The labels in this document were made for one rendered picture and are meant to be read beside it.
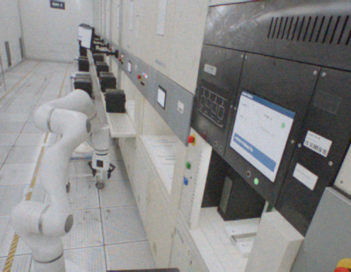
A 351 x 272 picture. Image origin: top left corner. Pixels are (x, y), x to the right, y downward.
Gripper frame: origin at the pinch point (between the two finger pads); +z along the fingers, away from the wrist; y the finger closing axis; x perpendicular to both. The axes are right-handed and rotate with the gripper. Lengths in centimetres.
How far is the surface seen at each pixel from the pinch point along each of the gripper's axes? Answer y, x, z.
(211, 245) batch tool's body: 70, -28, 14
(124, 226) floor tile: -7, 78, 101
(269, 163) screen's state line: 77, -62, -50
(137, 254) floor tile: 16, 43, 101
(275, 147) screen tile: 77, -62, -56
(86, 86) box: -137, 283, 9
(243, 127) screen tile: 69, -46, -55
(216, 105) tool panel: 59, -24, -57
